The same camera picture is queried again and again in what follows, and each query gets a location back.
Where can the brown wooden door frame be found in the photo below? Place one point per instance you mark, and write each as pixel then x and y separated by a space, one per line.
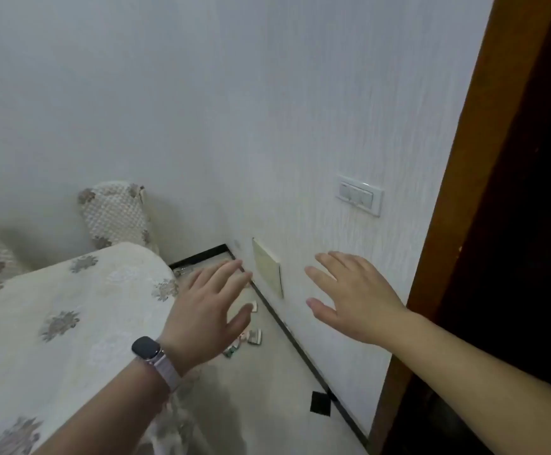
pixel 474 137

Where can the table with cream floral tablecloth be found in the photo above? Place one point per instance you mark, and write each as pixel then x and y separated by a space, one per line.
pixel 57 298

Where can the beige wall panel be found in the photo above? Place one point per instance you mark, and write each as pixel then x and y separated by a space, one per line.
pixel 267 267

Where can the smartwatch with white band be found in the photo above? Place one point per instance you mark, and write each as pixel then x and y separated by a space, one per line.
pixel 154 357

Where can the person's left hand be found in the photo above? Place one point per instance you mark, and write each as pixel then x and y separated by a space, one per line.
pixel 204 312

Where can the person's right forearm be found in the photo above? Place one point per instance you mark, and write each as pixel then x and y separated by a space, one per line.
pixel 469 374

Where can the person's left forearm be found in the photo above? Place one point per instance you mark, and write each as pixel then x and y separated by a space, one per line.
pixel 105 412

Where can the green white wrapper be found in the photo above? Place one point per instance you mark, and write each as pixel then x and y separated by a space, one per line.
pixel 232 349

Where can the black baseboard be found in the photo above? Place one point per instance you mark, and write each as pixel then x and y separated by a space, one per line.
pixel 299 345

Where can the person's right hand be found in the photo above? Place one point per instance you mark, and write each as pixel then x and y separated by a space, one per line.
pixel 356 298

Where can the white wall light switch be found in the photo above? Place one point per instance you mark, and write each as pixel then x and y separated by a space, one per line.
pixel 359 194

